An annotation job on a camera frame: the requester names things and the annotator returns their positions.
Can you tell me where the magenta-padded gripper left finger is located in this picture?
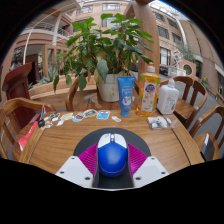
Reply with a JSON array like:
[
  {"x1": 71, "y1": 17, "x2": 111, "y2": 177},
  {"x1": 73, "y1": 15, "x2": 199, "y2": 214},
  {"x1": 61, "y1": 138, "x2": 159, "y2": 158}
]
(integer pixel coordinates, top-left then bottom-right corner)
[{"x1": 54, "y1": 143, "x2": 101, "y2": 189}]

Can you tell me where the red and white bag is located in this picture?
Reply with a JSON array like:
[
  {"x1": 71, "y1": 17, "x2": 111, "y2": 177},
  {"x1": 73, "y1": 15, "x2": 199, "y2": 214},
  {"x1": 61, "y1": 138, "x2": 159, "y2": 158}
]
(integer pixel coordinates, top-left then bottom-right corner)
[{"x1": 18, "y1": 120, "x2": 39, "y2": 152}]

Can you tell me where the dark red wooden podium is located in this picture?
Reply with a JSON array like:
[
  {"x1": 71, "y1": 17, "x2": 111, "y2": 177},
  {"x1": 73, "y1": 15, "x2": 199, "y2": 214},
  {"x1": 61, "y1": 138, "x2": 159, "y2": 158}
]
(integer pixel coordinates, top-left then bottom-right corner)
[{"x1": 1, "y1": 61, "x2": 41, "y2": 131}]

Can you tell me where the red and blue sticker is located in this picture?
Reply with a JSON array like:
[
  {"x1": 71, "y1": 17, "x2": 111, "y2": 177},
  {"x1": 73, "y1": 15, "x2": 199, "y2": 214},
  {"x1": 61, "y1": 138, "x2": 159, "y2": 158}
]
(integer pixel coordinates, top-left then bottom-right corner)
[{"x1": 72, "y1": 112, "x2": 86, "y2": 123}]

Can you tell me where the pale yellow sticker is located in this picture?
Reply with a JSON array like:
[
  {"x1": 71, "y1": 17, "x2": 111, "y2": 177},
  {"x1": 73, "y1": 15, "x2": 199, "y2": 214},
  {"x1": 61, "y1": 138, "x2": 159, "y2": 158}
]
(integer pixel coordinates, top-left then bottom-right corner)
[{"x1": 59, "y1": 112, "x2": 75, "y2": 122}]

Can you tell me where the white sculpture on pedestal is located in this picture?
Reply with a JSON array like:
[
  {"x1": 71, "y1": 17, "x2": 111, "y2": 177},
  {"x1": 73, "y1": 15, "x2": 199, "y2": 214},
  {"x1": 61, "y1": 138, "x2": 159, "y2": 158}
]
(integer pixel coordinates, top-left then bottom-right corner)
[{"x1": 171, "y1": 49, "x2": 187, "y2": 78}]

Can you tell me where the wooden armchair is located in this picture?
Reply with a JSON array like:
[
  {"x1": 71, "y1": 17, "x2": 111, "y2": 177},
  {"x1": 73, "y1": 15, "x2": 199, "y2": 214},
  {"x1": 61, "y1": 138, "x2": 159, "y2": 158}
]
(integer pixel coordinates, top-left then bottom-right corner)
[{"x1": 0, "y1": 97, "x2": 57, "y2": 159}]

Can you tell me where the black key fob with keys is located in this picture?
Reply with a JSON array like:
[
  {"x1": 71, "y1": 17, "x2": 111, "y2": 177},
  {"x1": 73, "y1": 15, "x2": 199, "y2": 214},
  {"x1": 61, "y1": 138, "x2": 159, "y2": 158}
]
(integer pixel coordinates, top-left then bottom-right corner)
[{"x1": 37, "y1": 105, "x2": 48, "y2": 129}]

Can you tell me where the blue and white computer mouse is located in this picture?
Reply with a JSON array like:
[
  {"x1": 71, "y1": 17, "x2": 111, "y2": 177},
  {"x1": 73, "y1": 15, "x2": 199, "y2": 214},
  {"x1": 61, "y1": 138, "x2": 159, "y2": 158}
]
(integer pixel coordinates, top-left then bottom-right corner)
[{"x1": 96, "y1": 132, "x2": 129, "y2": 178}]

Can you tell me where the green plant in white pot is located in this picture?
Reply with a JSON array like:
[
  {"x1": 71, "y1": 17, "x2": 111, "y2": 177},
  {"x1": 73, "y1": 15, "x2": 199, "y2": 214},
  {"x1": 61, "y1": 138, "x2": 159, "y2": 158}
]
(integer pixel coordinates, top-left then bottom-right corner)
[{"x1": 53, "y1": 13, "x2": 155, "y2": 103}]

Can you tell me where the blue rectangular sticker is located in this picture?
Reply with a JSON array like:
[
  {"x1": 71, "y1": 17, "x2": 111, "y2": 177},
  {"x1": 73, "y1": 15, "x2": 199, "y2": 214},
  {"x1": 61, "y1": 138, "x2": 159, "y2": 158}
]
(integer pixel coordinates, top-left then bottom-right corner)
[{"x1": 95, "y1": 110, "x2": 111, "y2": 121}]

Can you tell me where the wooden chair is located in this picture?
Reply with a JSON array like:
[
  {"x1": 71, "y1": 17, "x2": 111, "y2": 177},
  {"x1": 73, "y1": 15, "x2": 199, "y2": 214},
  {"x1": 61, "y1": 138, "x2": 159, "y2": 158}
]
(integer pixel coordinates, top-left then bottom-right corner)
[
  {"x1": 189, "y1": 104, "x2": 224, "y2": 161},
  {"x1": 64, "y1": 74, "x2": 101, "y2": 112},
  {"x1": 159, "y1": 75, "x2": 194, "y2": 129},
  {"x1": 181, "y1": 79, "x2": 209, "y2": 131}
]

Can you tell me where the clear packet of white items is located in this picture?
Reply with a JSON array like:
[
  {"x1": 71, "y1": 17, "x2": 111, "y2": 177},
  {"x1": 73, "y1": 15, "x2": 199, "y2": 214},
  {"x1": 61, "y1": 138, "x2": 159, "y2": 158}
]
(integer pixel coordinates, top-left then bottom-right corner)
[{"x1": 146, "y1": 115, "x2": 174, "y2": 130}]

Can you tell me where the round dark grey mouse pad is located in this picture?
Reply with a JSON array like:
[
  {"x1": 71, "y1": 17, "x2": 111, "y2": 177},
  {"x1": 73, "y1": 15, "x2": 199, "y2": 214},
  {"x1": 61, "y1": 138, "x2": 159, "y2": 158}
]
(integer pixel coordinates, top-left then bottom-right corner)
[{"x1": 72, "y1": 127, "x2": 152, "y2": 190}]

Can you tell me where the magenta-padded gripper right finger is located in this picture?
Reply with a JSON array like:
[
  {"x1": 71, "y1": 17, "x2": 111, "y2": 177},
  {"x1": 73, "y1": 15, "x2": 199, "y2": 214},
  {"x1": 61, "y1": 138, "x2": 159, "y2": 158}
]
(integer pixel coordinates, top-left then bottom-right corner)
[{"x1": 126, "y1": 143, "x2": 170, "y2": 189}]

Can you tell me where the white pump bottle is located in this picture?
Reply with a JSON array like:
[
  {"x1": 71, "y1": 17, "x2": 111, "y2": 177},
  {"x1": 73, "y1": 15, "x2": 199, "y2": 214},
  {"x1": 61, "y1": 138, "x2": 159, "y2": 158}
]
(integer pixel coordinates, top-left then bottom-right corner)
[{"x1": 156, "y1": 78, "x2": 180, "y2": 116}]

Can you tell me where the long wooden planter box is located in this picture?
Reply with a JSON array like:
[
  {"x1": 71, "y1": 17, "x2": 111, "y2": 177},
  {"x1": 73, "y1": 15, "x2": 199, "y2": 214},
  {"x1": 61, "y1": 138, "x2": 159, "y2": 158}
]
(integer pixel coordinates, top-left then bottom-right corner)
[{"x1": 28, "y1": 78, "x2": 98, "y2": 101}]

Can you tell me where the oval blue-rimmed sticker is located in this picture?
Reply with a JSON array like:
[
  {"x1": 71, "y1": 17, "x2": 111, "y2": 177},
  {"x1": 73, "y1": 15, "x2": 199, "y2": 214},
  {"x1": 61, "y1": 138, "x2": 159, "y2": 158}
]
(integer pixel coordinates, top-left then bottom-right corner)
[{"x1": 83, "y1": 108, "x2": 99, "y2": 119}]

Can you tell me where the yellow dish soap bottle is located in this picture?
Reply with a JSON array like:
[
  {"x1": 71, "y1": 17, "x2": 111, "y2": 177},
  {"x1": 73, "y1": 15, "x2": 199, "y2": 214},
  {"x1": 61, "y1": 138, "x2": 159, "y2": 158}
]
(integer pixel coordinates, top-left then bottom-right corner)
[{"x1": 136, "y1": 62, "x2": 162, "y2": 118}]

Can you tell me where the spiky green agave plant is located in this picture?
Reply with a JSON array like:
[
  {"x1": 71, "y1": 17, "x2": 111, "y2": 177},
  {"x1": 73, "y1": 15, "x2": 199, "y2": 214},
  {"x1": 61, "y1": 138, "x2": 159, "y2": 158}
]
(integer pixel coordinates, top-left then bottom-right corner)
[{"x1": 36, "y1": 66, "x2": 59, "y2": 86}]

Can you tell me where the blue squeeze tube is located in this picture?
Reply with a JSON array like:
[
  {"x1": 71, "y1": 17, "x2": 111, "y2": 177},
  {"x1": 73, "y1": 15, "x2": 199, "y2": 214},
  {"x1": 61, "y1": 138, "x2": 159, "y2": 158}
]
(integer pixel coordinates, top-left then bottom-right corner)
[{"x1": 117, "y1": 76, "x2": 136, "y2": 117}]

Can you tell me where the dark grey notebook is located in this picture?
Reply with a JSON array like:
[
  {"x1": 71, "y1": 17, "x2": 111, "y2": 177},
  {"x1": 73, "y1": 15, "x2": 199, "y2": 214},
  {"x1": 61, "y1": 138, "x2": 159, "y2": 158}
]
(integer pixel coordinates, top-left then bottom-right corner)
[{"x1": 200, "y1": 133, "x2": 220, "y2": 162}]

